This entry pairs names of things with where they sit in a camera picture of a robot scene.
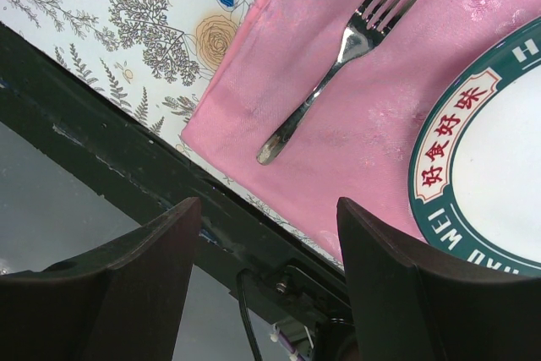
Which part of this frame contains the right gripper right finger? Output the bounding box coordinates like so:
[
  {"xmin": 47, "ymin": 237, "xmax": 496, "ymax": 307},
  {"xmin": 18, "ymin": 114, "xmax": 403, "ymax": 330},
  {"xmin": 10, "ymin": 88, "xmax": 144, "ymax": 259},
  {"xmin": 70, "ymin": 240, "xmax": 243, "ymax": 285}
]
[{"xmin": 336, "ymin": 197, "xmax": 540, "ymax": 360}]

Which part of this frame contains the pink floral placemat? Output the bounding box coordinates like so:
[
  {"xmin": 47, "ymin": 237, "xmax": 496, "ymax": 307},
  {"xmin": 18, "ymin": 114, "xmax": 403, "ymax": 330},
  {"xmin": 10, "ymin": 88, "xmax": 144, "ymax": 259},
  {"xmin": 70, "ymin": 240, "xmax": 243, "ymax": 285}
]
[{"xmin": 182, "ymin": 0, "xmax": 540, "ymax": 258}]

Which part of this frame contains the floral tablecloth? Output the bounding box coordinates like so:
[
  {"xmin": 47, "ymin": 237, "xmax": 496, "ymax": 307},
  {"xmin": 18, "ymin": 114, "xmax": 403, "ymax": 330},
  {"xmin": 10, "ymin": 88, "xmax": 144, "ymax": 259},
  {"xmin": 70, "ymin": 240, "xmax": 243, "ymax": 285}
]
[{"xmin": 0, "ymin": 0, "xmax": 343, "ymax": 271}]

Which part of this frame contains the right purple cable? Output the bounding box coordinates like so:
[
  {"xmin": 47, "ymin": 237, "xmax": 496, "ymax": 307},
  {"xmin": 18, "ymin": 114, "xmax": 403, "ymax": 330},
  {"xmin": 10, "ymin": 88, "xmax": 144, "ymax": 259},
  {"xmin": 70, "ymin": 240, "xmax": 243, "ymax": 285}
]
[{"xmin": 276, "ymin": 333, "xmax": 314, "ymax": 361}]

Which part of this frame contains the silver fork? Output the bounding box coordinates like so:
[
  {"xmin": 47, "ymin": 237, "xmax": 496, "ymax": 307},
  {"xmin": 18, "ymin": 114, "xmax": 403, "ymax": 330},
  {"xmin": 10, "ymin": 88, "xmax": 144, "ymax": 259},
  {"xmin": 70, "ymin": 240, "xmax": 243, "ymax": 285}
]
[{"xmin": 256, "ymin": 0, "xmax": 417, "ymax": 166}]

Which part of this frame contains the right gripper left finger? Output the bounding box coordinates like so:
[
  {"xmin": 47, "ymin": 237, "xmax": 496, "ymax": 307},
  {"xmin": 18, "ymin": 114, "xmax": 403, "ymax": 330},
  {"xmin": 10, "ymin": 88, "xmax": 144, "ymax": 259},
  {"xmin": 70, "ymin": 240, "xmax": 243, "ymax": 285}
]
[{"xmin": 1, "ymin": 197, "xmax": 201, "ymax": 360}]

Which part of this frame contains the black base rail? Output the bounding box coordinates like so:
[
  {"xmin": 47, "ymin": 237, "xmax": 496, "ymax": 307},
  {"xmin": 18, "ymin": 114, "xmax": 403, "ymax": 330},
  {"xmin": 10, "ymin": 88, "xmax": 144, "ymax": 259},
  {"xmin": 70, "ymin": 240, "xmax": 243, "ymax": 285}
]
[{"xmin": 1, "ymin": 27, "xmax": 355, "ymax": 360}]

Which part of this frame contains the white plate green rim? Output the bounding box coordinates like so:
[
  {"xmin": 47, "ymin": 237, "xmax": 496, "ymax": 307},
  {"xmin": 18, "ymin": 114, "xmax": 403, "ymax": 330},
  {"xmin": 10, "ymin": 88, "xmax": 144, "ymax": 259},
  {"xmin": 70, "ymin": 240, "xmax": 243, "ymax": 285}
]
[{"xmin": 408, "ymin": 19, "xmax": 540, "ymax": 277}]

